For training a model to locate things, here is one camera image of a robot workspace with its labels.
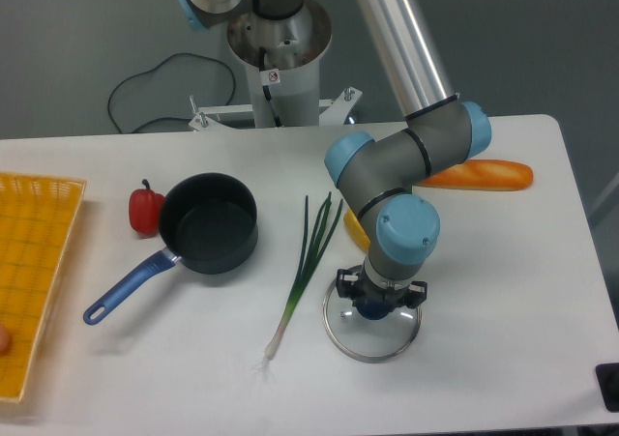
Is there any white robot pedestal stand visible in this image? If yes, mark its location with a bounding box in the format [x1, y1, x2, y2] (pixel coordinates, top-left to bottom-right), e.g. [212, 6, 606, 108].
[188, 0, 364, 131]

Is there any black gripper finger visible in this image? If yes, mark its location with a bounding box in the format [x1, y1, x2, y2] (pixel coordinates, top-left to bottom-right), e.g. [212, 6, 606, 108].
[336, 268, 360, 299]
[402, 281, 427, 308]

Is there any black object at table corner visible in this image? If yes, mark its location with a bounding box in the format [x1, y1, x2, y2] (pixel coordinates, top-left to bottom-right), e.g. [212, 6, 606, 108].
[595, 363, 619, 413]

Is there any orange baguette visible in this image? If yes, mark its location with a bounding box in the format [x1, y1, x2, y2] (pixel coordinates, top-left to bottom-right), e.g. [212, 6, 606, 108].
[419, 160, 534, 191]

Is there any red bell pepper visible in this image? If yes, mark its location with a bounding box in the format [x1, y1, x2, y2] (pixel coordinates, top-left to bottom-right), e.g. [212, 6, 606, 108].
[128, 179, 164, 237]

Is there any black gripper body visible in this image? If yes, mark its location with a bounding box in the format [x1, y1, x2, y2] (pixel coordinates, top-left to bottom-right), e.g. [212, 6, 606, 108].
[354, 269, 415, 313]

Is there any yellow woven basket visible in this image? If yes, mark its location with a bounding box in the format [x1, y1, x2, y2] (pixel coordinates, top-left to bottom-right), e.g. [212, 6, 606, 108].
[1, 172, 86, 403]

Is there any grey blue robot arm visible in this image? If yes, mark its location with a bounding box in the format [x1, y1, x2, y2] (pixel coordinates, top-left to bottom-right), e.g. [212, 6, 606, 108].
[178, 0, 491, 320]

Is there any dark saucepan blue handle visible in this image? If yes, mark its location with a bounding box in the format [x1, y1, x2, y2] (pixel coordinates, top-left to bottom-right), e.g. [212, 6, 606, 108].
[83, 172, 258, 326]

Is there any yellow bell pepper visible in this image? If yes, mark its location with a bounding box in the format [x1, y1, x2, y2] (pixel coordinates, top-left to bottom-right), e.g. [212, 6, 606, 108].
[343, 209, 370, 253]

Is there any black cable on floor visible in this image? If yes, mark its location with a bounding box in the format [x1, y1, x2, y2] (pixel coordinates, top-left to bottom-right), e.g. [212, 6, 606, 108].
[106, 51, 237, 134]

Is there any glass lid blue knob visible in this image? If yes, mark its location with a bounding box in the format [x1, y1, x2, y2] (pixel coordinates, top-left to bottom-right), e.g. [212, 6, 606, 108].
[321, 276, 423, 363]

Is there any green onion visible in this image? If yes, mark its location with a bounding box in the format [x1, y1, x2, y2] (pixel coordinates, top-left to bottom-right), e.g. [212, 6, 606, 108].
[257, 192, 343, 376]

